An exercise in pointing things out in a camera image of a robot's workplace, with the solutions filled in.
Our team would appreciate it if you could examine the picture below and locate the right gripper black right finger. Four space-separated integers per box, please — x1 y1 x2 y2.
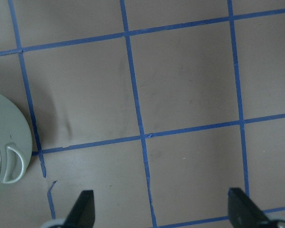
228 188 270 228

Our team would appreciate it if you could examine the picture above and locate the pale green steel pot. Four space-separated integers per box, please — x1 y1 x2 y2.
0 94 32 193

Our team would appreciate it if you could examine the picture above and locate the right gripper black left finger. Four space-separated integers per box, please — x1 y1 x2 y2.
63 190 95 228

